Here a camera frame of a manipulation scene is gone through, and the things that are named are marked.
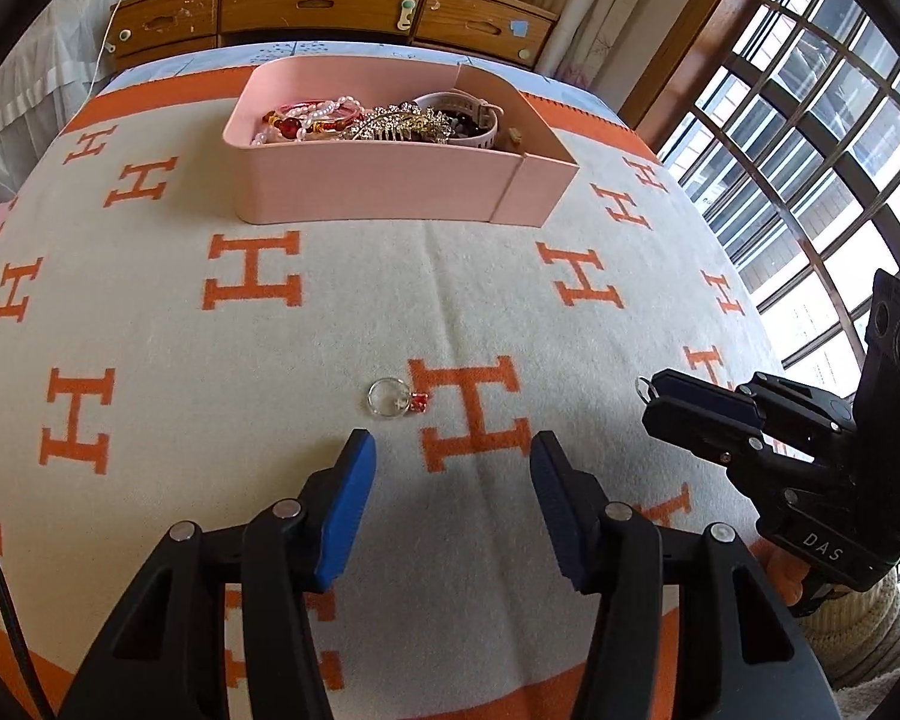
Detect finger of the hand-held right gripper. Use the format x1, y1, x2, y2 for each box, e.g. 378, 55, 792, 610
656, 369, 860, 436
641, 399, 856, 496

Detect cream fuzzy cloth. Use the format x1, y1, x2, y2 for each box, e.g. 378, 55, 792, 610
795, 577, 900, 695

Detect window grille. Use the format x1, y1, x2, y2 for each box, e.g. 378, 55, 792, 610
630, 0, 900, 421

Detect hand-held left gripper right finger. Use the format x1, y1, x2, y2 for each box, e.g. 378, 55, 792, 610
529, 431, 845, 720

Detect pale pink wrist watch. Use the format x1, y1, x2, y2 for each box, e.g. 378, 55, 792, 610
412, 92, 505, 149

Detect red bangle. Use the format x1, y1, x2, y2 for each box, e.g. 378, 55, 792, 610
274, 95, 365, 125

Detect white lace cover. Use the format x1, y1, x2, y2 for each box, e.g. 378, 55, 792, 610
0, 0, 158, 211

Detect black cable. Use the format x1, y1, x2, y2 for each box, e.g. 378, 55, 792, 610
0, 499, 57, 720

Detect orange letter print blanket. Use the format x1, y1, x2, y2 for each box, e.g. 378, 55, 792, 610
0, 64, 803, 720

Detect gold hair comb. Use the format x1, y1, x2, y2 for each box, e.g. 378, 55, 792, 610
341, 101, 455, 143

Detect wooden desk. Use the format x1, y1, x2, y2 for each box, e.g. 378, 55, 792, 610
109, 0, 560, 72

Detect blue patterned sheet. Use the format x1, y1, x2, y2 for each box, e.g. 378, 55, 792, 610
109, 40, 623, 128

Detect pink plastic tray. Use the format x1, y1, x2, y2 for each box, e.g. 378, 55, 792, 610
223, 56, 580, 227

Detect white cable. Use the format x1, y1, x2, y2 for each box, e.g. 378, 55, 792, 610
82, 0, 151, 102

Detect silver ring with red charm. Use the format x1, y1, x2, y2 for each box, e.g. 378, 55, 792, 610
366, 377, 430, 419

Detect red and pearl bracelets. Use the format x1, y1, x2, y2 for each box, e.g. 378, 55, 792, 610
270, 96, 365, 137

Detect floral curtain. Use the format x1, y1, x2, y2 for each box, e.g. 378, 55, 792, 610
521, 0, 758, 128

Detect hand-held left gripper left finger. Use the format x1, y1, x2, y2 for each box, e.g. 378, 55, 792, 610
58, 429, 378, 720

